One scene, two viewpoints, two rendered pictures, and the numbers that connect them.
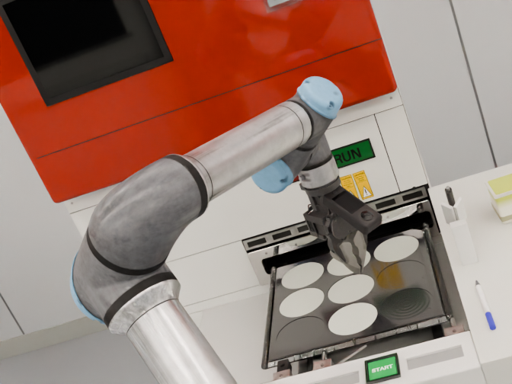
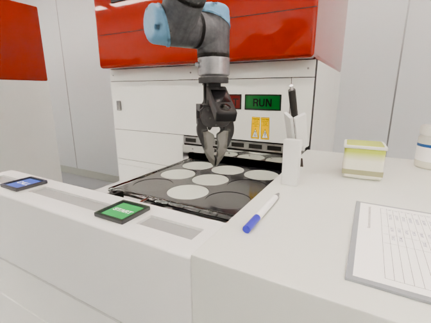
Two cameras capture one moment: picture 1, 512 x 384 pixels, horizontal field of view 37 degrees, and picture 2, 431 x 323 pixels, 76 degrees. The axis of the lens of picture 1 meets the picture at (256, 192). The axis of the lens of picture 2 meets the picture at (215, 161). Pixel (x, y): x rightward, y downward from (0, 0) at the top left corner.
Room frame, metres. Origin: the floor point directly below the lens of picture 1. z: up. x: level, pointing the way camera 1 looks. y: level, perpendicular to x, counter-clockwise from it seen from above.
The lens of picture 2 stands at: (0.69, -0.31, 1.13)
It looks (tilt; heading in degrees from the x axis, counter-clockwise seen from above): 14 degrees down; 15
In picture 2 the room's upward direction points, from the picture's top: straight up
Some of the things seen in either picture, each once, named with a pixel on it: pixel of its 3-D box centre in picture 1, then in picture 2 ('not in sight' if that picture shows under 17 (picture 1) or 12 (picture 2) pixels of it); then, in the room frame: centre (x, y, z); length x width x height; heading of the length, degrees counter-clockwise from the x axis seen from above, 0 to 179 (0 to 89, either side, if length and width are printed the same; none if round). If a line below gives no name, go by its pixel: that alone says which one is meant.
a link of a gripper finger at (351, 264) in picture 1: (341, 256); (207, 146); (1.34, -0.11, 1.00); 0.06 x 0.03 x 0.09; 28
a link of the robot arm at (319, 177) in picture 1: (316, 172); (211, 68); (1.35, -0.12, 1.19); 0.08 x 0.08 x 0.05
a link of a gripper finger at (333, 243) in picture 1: (339, 241); (206, 129); (1.32, -0.11, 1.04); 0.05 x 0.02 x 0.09; 118
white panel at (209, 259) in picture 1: (252, 216); (194, 123); (1.64, 0.03, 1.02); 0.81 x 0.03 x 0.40; 77
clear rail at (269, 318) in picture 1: (270, 312); (158, 172); (1.42, 0.07, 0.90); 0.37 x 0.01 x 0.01; 167
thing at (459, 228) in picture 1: (459, 226); (294, 147); (1.22, -0.32, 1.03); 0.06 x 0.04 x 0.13; 167
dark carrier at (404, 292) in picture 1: (350, 289); (210, 180); (1.38, -0.10, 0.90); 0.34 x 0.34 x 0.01; 77
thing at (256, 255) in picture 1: (341, 243); (236, 163); (1.59, -0.14, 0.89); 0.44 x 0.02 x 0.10; 77
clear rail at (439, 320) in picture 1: (354, 342); (169, 203); (1.20, -0.06, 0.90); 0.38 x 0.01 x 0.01; 77
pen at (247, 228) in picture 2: (484, 303); (264, 209); (1.06, -0.28, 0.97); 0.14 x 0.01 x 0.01; 167
